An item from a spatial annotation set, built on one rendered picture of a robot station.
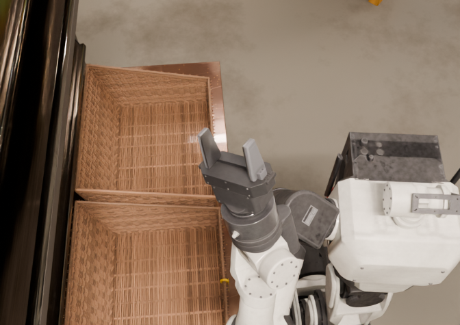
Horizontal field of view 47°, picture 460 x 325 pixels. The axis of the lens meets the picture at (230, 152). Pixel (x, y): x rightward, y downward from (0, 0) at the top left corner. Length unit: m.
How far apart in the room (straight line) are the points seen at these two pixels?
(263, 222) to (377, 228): 0.35
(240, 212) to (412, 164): 0.51
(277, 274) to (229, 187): 0.18
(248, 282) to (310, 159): 1.88
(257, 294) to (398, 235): 0.32
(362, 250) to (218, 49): 2.31
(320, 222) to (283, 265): 0.24
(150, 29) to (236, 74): 0.64
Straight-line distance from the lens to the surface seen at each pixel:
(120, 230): 1.97
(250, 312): 0.98
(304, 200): 1.08
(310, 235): 1.09
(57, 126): 1.22
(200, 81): 2.16
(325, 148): 2.86
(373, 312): 1.61
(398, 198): 1.02
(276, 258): 0.87
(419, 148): 1.23
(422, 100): 3.19
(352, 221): 1.10
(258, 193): 0.76
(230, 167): 0.80
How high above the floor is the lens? 2.38
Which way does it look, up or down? 58 degrees down
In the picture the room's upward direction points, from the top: straight up
